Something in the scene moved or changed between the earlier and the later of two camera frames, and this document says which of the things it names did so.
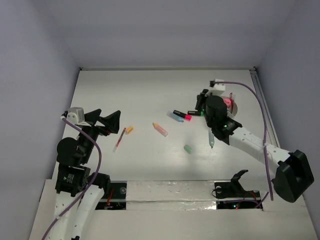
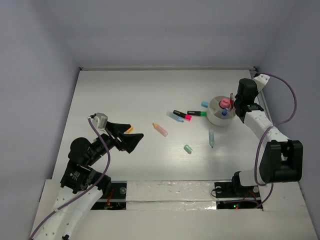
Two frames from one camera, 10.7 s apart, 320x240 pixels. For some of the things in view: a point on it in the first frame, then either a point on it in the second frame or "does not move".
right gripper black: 201,98 to 256,92
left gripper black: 97,125 to 116,139
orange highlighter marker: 160,129 does not move
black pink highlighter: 186,117 does not move
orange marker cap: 129,129 does not move
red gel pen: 231,99 does not move
